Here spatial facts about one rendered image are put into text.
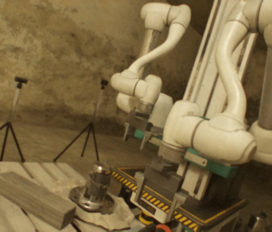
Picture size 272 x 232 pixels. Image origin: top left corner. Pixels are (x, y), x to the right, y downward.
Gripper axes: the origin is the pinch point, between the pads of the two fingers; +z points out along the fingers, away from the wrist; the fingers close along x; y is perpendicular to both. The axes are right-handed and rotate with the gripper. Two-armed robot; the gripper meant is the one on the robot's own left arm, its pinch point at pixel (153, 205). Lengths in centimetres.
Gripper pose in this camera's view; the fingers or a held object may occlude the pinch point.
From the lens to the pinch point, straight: 85.7
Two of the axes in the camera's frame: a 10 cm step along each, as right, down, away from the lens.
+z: -3.1, 9.5, 0.5
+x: -7.9, -2.8, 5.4
